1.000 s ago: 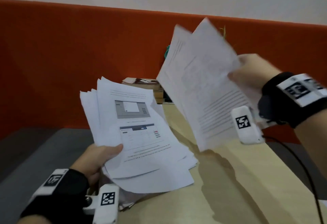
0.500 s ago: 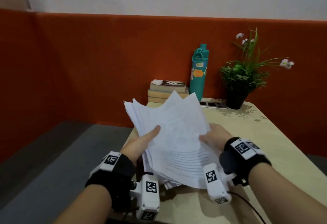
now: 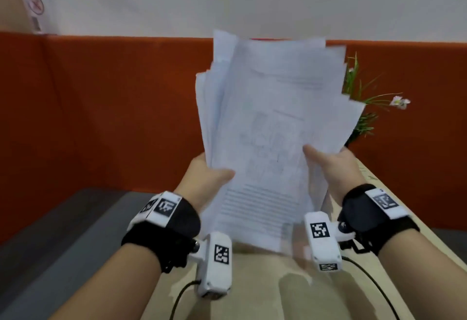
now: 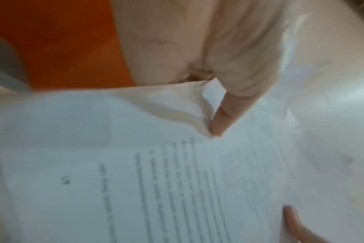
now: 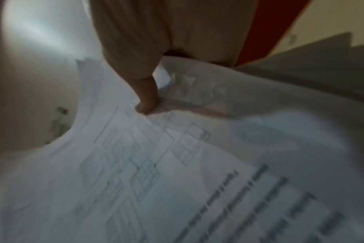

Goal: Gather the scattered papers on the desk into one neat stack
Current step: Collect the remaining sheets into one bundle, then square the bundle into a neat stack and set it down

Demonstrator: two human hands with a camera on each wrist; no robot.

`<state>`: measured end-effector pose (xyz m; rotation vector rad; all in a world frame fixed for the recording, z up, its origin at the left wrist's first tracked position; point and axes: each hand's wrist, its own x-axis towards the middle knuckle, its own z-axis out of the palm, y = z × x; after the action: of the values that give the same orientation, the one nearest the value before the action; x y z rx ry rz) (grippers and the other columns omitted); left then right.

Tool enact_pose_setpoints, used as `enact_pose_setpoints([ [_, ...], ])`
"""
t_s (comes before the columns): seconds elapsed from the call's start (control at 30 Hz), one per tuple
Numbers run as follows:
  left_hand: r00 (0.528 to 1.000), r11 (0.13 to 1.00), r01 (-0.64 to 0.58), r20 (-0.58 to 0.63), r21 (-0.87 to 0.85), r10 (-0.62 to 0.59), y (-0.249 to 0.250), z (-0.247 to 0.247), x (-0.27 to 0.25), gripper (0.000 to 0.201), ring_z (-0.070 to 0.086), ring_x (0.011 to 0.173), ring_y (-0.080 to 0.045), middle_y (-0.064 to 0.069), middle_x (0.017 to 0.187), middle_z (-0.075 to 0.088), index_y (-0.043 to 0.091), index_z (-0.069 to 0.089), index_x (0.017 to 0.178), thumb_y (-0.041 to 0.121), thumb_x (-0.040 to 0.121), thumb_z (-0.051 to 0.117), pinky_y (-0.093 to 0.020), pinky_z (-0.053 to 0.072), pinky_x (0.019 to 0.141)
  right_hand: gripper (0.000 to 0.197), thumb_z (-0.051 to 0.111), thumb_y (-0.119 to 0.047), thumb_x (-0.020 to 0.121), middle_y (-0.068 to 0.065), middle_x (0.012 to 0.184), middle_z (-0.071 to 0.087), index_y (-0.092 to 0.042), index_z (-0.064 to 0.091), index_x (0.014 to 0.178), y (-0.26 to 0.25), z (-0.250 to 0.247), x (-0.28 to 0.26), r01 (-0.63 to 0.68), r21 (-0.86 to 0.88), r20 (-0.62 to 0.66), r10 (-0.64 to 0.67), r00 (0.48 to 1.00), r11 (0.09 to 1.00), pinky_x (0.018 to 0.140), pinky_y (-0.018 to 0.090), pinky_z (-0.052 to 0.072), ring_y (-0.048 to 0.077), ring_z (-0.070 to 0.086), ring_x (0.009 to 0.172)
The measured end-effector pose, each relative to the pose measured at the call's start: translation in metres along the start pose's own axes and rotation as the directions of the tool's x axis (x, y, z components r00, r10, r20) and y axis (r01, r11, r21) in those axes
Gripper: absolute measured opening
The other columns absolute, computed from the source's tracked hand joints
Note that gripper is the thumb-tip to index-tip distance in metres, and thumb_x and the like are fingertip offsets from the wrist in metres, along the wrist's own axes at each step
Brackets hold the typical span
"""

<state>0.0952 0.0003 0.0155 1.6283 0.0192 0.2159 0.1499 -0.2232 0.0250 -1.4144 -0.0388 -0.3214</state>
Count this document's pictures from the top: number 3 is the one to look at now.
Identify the person's right hand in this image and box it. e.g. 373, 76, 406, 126
303, 144, 366, 206

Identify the person's left hand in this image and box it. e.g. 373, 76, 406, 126
174, 152, 236, 210

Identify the stack of white printed papers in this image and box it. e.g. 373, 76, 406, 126
195, 30, 367, 255

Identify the person's left forearm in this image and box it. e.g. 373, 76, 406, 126
47, 242, 163, 320

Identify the person's right forearm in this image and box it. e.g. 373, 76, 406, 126
379, 226, 467, 320

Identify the green plant with pale flowers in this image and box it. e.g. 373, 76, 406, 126
341, 52, 411, 149

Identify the orange partition panel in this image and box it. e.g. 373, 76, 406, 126
0, 31, 467, 245

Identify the white sign with red symbol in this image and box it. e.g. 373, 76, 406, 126
18, 0, 60, 35

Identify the black left wrist strap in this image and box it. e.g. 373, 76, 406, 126
121, 191, 201, 274

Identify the black wrist strap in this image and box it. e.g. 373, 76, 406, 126
121, 191, 201, 274
337, 184, 421, 257

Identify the black right wrist strap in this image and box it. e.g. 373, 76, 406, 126
337, 184, 421, 257

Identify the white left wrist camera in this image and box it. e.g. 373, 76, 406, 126
189, 231, 233, 299

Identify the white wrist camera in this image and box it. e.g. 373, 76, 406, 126
304, 212, 357, 272
189, 231, 233, 299

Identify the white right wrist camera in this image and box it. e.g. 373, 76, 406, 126
304, 212, 357, 272

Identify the black left camera cable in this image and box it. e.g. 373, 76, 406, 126
171, 280, 202, 320

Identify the black camera cable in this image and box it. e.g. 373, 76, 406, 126
171, 280, 202, 320
341, 256, 401, 320

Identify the black right camera cable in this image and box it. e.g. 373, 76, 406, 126
341, 256, 401, 320

